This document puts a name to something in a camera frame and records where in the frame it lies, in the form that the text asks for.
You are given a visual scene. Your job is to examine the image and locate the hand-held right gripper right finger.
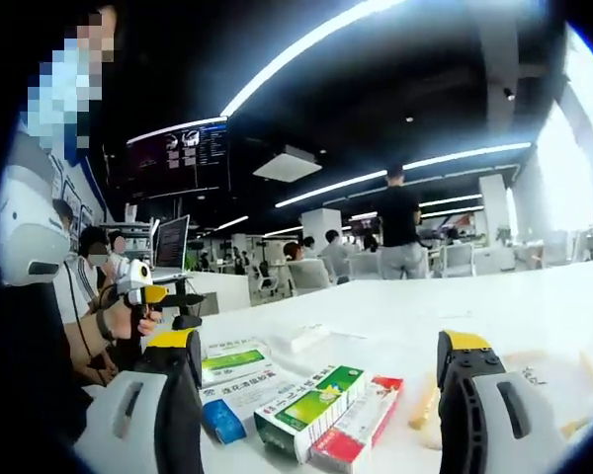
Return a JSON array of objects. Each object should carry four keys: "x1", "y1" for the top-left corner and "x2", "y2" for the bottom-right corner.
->
[{"x1": 436, "y1": 329, "x2": 562, "y2": 474}]

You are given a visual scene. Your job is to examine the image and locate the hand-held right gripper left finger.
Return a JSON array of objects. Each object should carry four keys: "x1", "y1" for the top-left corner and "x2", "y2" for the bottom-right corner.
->
[{"x1": 72, "y1": 328, "x2": 207, "y2": 474}]

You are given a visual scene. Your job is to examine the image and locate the white blue medicine box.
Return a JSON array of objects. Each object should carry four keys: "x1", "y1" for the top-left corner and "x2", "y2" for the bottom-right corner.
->
[{"x1": 199, "y1": 363, "x2": 300, "y2": 444}]

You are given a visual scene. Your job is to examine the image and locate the green white medicine box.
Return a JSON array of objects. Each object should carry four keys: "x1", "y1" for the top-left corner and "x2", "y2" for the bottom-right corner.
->
[{"x1": 201, "y1": 339, "x2": 274, "y2": 387}]

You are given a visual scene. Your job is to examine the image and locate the red white medicine box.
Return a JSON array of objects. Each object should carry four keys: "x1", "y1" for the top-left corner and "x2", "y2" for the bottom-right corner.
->
[{"x1": 307, "y1": 374, "x2": 405, "y2": 474}]

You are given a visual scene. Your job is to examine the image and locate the clear lid with yellow clasps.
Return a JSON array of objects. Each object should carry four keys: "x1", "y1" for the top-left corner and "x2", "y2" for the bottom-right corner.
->
[{"x1": 407, "y1": 345, "x2": 593, "y2": 451}]

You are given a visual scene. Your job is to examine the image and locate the green cartoon medicine box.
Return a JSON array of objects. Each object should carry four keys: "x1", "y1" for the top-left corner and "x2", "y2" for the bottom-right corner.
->
[{"x1": 253, "y1": 363, "x2": 368, "y2": 466}]

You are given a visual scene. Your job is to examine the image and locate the white yellow-striped medicine box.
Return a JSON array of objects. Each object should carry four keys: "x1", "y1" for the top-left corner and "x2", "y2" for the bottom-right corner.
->
[{"x1": 270, "y1": 323, "x2": 328, "y2": 356}]

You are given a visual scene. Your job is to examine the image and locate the person's left hand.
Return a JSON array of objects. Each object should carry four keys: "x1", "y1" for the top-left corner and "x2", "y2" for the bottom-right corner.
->
[{"x1": 106, "y1": 294, "x2": 165, "y2": 343}]

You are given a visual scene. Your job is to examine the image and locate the white shelf rack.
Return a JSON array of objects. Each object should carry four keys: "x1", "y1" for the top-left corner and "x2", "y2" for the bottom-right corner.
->
[{"x1": 98, "y1": 201, "x2": 160, "y2": 271}]

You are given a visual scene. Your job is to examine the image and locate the black stand base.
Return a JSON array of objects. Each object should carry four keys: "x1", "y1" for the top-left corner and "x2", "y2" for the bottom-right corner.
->
[{"x1": 170, "y1": 314, "x2": 205, "y2": 332}]

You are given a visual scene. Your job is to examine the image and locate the laptop on stand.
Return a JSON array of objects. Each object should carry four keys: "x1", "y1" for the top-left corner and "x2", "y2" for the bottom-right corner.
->
[{"x1": 150, "y1": 213, "x2": 195, "y2": 283}]

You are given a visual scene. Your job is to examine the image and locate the white partition counter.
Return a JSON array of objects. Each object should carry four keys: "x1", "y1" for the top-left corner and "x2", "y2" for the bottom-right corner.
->
[{"x1": 152, "y1": 269, "x2": 252, "y2": 323}]

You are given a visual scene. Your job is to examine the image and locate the white chest-worn device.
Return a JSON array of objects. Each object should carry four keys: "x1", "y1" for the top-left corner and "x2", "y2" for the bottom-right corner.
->
[{"x1": 0, "y1": 162, "x2": 74, "y2": 288}]

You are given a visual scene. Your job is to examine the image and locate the person's dark upper body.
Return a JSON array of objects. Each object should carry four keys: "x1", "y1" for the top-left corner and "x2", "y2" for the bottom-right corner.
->
[{"x1": 0, "y1": 280, "x2": 98, "y2": 445}]

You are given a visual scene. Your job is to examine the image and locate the white ceiling vent panel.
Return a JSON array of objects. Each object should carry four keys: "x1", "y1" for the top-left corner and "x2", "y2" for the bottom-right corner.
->
[{"x1": 251, "y1": 144, "x2": 318, "y2": 185}]

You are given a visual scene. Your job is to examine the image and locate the ceiling light strip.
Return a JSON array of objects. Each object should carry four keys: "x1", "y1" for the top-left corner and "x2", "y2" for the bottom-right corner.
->
[
  {"x1": 219, "y1": 0, "x2": 407, "y2": 119},
  {"x1": 274, "y1": 170, "x2": 389, "y2": 209},
  {"x1": 402, "y1": 141, "x2": 533, "y2": 172}
]

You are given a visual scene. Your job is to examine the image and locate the black wrist strap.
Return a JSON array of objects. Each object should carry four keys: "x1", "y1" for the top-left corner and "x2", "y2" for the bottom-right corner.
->
[{"x1": 95, "y1": 308, "x2": 118, "y2": 343}]

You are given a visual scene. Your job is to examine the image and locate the white blue wall poster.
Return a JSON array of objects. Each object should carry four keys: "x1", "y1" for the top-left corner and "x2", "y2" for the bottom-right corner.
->
[{"x1": 48, "y1": 147, "x2": 111, "y2": 233}]

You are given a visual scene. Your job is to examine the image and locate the large wall screen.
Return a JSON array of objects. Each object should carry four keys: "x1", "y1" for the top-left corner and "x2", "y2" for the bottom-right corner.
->
[{"x1": 125, "y1": 116, "x2": 232, "y2": 202}]

